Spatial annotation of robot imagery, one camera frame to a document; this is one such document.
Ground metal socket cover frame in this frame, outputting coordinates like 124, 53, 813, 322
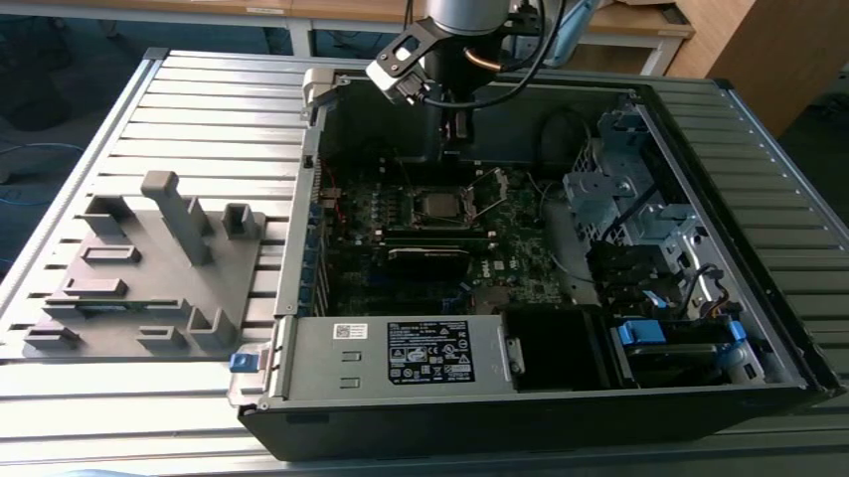
468, 167, 514, 213

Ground silver CPU plate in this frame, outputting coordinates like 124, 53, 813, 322
423, 191, 468, 220

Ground thin wire locking lever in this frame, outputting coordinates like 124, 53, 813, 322
473, 194, 521, 223

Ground metal CPU socket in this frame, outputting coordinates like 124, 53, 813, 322
405, 184, 485, 231

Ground black RAM slot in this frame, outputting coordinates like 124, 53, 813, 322
382, 236, 492, 248
383, 226, 489, 238

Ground copper coloured curved tube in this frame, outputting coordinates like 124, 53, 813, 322
462, 46, 508, 75

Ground wooden desk white legs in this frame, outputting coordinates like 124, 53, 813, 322
291, 0, 697, 76
0, 0, 314, 59

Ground silver metal drive cage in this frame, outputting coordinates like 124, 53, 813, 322
560, 93, 717, 279

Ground green motherboard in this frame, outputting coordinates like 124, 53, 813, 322
317, 157, 580, 318

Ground black graphics card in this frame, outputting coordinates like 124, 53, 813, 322
385, 245, 476, 288

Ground dark chipset heat sink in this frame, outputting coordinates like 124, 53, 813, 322
472, 285, 513, 310

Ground wooden cabinet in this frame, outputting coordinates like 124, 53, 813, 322
666, 0, 849, 138

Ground blue disk carrier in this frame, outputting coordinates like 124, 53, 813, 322
613, 317, 751, 390

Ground grey plastic parts rack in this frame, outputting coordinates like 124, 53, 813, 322
23, 170, 269, 359

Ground silver power supply unit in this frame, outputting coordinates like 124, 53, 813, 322
282, 313, 528, 401

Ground green RAM stick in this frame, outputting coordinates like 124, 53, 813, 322
74, 300, 152, 316

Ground black PC case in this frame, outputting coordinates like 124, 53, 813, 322
225, 67, 848, 463

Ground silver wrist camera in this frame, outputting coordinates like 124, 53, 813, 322
363, 19, 445, 106

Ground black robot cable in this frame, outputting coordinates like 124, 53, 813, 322
421, 0, 569, 110

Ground grey plastic case handle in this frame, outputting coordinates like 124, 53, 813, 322
301, 68, 334, 109

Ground thin grey wire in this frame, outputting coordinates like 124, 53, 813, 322
534, 179, 566, 208

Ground light blue floor cable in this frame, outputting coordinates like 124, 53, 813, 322
0, 140, 92, 206

